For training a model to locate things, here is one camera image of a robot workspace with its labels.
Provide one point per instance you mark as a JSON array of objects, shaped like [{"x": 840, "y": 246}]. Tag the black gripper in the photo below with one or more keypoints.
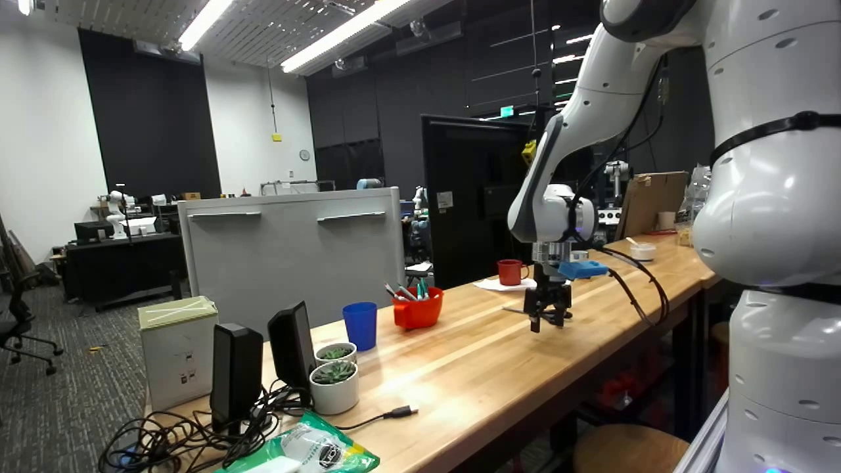
[{"x": 548, "y": 295}]

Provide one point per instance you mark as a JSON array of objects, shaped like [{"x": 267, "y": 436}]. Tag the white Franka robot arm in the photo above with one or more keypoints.
[{"x": 771, "y": 219}]

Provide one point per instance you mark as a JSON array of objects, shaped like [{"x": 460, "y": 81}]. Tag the dark red mug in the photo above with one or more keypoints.
[{"x": 510, "y": 272}]

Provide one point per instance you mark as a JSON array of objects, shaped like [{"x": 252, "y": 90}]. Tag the white paper sheet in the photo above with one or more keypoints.
[{"x": 495, "y": 285}]

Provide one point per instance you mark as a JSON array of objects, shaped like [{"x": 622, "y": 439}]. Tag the red box under table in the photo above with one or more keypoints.
[{"x": 626, "y": 395}]

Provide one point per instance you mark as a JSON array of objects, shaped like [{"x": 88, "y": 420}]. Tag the white bowl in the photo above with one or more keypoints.
[{"x": 643, "y": 253}]

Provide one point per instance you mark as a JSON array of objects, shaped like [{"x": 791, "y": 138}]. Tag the orange red pen cup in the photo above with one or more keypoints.
[{"x": 418, "y": 313}]

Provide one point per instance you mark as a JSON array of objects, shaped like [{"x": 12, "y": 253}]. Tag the black cabinet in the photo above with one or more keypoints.
[{"x": 464, "y": 219}]

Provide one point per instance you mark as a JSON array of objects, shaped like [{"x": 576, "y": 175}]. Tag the small paper cup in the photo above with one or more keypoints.
[{"x": 669, "y": 221}]

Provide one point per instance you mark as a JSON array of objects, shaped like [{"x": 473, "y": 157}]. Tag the round wooden stool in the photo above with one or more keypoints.
[{"x": 626, "y": 450}]

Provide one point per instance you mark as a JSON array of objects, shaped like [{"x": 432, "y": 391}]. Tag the white door label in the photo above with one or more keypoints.
[{"x": 444, "y": 200}]

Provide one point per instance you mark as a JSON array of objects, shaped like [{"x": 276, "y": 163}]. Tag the brown cardboard box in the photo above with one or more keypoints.
[{"x": 652, "y": 200}]

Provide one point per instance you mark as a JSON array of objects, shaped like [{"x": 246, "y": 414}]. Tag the slim marker pen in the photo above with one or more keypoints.
[{"x": 393, "y": 289}]

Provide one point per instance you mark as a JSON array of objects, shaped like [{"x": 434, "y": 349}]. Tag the yellow snack bag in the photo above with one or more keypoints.
[{"x": 686, "y": 238}]

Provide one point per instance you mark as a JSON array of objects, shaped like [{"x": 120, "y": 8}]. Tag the yellow tag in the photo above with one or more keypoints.
[{"x": 530, "y": 151}]

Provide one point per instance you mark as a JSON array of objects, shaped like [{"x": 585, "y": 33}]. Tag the blue plastic cup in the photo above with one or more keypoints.
[{"x": 360, "y": 326}]

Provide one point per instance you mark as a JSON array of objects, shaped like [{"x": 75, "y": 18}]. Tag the clear plastic bag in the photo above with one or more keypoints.
[{"x": 698, "y": 186}]

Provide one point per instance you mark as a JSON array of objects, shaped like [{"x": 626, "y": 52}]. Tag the green exit sign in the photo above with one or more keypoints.
[{"x": 505, "y": 110}]

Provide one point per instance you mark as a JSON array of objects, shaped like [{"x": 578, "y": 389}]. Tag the small white plant pot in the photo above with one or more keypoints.
[{"x": 338, "y": 349}]

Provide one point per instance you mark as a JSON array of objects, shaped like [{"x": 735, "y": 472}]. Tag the large white plant pot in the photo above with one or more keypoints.
[{"x": 334, "y": 389}]

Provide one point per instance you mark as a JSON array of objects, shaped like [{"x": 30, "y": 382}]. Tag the black desktop speaker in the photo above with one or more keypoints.
[
  {"x": 235, "y": 372},
  {"x": 290, "y": 344}
]

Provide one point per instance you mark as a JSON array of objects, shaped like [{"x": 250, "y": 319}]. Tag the green wet wipes pack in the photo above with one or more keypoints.
[{"x": 304, "y": 450}]

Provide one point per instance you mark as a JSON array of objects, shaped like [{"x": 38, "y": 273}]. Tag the long ceiling light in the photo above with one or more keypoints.
[
  {"x": 344, "y": 33},
  {"x": 205, "y": 22}
]

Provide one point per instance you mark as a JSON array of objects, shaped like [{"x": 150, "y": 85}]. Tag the white box with pale lid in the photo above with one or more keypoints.
[{"x": 176, "y": 355}]

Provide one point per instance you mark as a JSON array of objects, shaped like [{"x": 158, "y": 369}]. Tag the black background desk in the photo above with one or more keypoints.
[{"x": 122, "y": 267}]

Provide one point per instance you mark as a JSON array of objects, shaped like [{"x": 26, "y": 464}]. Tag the small white machine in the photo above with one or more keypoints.
[{"x": 116, "y": 211}]

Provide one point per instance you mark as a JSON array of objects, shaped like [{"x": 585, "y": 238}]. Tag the black office chair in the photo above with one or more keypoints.
[{"x": 13, "y": 306}]

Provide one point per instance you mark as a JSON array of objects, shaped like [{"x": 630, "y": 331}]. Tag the yellow wall sign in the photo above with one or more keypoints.
[{"x": 276, "y": 135}]

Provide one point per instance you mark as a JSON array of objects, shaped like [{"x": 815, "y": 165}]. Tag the black wall panel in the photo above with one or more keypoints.
[{"x": 147, "y": 113}]

